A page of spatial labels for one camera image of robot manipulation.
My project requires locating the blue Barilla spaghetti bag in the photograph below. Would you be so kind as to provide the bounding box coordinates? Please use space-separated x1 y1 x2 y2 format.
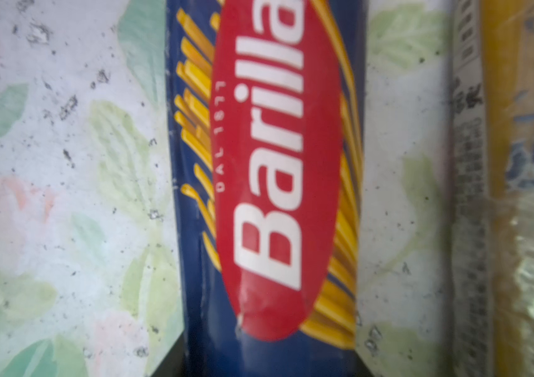
166 1 368 376

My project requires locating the blue and clear spaghetti bag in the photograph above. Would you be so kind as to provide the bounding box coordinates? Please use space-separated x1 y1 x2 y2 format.
452 1 534 376

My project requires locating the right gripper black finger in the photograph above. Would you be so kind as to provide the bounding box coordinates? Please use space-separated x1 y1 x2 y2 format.
152 334 186 377

